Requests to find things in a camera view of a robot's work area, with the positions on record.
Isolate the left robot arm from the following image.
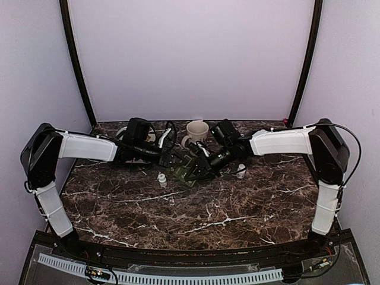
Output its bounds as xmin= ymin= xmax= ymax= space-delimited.
xmin=20 ymin=118 xmax=178 ymax=259

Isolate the white pill bottle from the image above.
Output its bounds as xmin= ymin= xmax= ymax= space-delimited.
xmin=236 ymin=163 xmax=246 ymax=179
xmin=157 ymin=173 xmax=167 ymax=188

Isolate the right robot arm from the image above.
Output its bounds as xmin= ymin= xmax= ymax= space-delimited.
xmin=185 ymin=119 xmax=350 ymax=258

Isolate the black frame post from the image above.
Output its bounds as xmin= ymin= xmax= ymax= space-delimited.
xmin=59 ymin=0 xmax=97 ymax=128
xmin=287 ymin=0 xmax=323 ymax=127

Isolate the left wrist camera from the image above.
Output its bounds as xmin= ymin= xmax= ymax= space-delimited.
xmin=158 ymin=121 xmax=178 ymax=154

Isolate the right black frame post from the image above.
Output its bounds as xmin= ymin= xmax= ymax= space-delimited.
xmin=287 ymin=0 xmax=323 ymax=127

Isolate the green weekly pill organizer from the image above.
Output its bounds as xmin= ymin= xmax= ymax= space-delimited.
xmin=173 ymin=154 xmax=196 ymax=187

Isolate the left black frame post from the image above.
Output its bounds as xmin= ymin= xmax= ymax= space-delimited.
xmin=59 ymin=0 xmax=97 ymax=128

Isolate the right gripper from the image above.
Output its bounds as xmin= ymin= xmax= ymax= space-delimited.
xmin=185 ymin=143 xmax=236 ymax=182

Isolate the teal bowl on plate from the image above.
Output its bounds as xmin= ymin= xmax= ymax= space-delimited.
xmin=116 ymin=126 xmax=127 ymax=137

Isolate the cream ceramic mug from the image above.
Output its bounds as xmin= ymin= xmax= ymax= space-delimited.
xmin=181 ymin=121 xmax=209 ymax=148

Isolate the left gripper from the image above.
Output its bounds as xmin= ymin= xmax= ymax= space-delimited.
xmin=135 ymin=141 xmax=189 ymax=169

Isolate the white slotted cable duct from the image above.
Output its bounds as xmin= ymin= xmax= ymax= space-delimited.
xmin=37 ymin=254 xmax=284 ymax=284

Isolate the black front rail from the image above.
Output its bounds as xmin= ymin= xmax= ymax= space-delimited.
xmin=53 ymin=232 xmax=348 ymax=268

